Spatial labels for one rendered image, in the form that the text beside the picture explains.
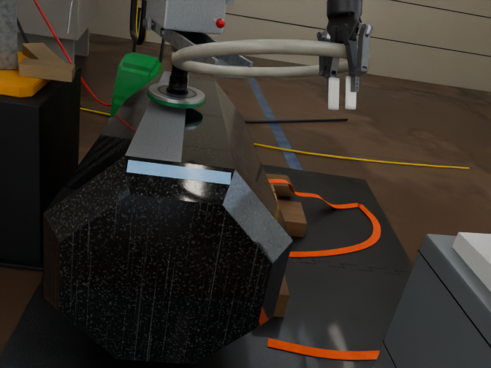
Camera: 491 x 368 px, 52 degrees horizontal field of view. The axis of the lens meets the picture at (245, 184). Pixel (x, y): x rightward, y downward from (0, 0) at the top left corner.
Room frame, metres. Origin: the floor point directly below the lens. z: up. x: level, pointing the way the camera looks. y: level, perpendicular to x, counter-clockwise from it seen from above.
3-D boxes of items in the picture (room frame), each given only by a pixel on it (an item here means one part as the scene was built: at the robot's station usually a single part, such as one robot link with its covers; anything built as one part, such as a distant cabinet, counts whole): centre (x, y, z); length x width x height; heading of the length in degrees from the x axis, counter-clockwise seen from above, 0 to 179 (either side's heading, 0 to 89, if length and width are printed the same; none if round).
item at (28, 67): (1.97, 0.88, 0.81); 0.20 x 0.10 x 0.05; 105
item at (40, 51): (2.18, 0.99, 0.80); 0.20 x 0.10 x 0.05; 52
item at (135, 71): (3.34, 0.85, 0.43); 0.35 x 0.35 x 0.87; 82
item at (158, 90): (1.84, 0.32, 0.85); 0.21 x 0.21 x 0.01
